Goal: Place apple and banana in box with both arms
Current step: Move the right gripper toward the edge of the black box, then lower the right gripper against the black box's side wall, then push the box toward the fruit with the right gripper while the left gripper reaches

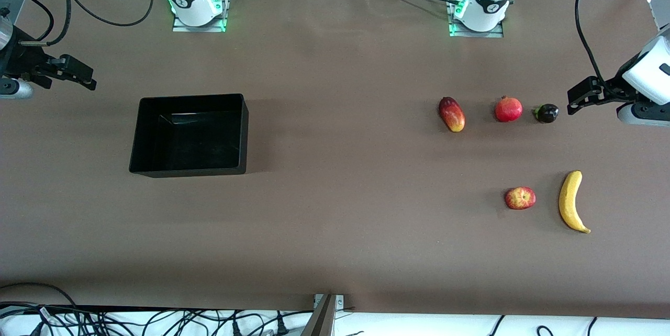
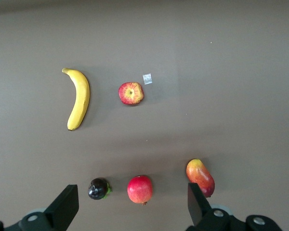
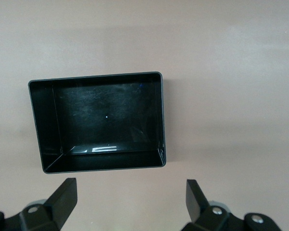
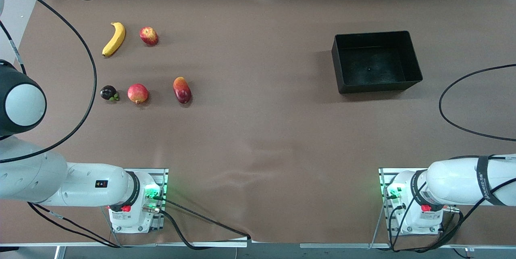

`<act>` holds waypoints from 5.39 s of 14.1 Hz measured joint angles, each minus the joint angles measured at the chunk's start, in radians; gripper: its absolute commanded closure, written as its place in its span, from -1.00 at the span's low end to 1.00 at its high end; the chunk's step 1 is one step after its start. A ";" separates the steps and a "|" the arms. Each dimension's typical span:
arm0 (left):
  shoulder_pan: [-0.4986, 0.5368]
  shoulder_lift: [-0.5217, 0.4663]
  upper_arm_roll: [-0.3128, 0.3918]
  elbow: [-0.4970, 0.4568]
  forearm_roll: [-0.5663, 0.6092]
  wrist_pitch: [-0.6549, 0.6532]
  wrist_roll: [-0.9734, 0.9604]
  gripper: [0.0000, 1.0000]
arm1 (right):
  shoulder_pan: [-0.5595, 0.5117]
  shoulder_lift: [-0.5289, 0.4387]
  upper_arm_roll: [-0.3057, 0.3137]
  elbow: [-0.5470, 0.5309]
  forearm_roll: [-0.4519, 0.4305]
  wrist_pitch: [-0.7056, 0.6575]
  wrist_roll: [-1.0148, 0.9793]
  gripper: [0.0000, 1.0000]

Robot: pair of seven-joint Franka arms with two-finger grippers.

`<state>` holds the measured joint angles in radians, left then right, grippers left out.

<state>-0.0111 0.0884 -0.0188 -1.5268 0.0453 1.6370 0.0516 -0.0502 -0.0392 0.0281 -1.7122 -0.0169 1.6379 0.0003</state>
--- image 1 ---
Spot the yellow banana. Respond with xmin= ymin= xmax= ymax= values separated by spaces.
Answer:
xmin=558 ymin=170 xmax=591 ymax=234

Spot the red yellow apple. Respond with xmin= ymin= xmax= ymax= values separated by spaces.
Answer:
xmin=505 ymin=186 xmax=537 ymax=210

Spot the black rectangular plastic box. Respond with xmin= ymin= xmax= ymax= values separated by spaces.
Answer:
xmin=129 ymin=93 xmax=249 ymax=178

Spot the dark purple eggplant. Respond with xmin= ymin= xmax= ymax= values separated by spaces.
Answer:
xmin=532 ymin=103 xmax=560 ymax=124

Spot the red pomegranate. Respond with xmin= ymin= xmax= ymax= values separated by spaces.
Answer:
xmin=494 ymin=95 xmax=523 ymax=123

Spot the red yellow mango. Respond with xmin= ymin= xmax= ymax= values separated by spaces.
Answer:
xmin=438 ymin=96 xmax=466 ymax=133

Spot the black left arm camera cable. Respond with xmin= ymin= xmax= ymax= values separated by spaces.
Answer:
xmin=574 ymin=0 xmax=614 ymax=94

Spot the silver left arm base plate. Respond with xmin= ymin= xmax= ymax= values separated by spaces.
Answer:
xmin=448 ymin=0 xmax=505 ymax=38

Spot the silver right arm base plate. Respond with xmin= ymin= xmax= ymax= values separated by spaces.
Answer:
xmin=172 ymin=0 xmax=228 ymax=32

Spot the black arched floor cable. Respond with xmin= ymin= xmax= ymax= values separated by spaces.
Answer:
xmin=0 ymin=282 xmax=79 ymax=308

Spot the silver post mounting bracket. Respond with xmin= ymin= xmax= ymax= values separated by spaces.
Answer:
xmin=313 ymin=294 xmax=346 ymax=310

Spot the grey metal post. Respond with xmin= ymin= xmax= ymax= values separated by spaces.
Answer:
xmin=299 ymin=294 xmax=337 ymax=336

